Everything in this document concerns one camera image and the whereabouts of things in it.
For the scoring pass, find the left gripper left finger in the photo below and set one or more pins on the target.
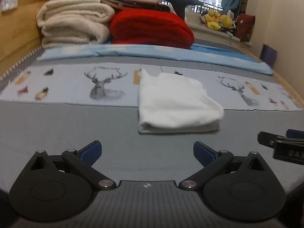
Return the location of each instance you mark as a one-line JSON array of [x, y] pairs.
[[72, 170]]

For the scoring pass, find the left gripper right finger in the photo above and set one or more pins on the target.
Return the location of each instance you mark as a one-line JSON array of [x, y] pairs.
[[222, 170]]

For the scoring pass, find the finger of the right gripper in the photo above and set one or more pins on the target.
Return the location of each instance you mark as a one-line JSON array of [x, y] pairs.
[[269, 140], [295, 134]]

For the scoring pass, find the white long-sleeve shirt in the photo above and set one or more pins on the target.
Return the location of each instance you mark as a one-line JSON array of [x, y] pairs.
[[171, 103]]

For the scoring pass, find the printed grey bed sheet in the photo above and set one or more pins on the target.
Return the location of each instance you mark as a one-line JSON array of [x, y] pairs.
[[127, 155]]

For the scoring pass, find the purple box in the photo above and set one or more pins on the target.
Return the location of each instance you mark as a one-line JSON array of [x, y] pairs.
[[268, 55]]

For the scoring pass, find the light blue duvet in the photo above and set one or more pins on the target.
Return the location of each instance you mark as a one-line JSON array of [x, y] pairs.
[[197, 53]]

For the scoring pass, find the dark red plush toy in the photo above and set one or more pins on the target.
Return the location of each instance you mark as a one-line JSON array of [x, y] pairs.
[[245, 25]]

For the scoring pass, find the yellow plush toys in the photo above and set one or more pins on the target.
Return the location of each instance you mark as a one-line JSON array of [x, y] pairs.
[[219, 22]]

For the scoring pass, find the cream folded blanket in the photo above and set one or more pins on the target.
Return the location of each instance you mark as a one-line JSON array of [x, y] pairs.
[[73, 22]]

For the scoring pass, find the red folded blanket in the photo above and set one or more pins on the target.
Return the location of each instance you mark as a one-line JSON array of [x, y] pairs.
[[142, 26]]

